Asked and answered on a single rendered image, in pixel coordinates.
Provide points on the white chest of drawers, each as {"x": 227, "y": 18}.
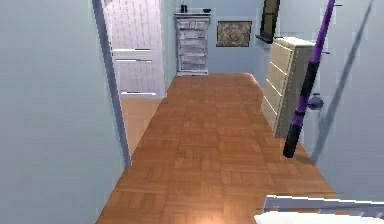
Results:
{"x": 192, "y": 43}

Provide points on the framed brown picture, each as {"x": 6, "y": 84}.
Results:
{"x": 233, "y": 33}

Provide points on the beige chest of drawers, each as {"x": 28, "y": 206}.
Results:
{"x": 283, "y": 83}

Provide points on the black bowl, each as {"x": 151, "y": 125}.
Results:
{"x": 206, "y": 10}

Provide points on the black cup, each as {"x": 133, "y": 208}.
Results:
{"x": 183, "y": 8}

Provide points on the purple and black fishing rod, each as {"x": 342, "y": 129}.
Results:
{"x": 308, "y": 80}

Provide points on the dark framed window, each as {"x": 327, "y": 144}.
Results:
{"x": 269, "y": 18}

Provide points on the white bed frame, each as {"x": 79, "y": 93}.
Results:
{"x": 320, "y": 210}

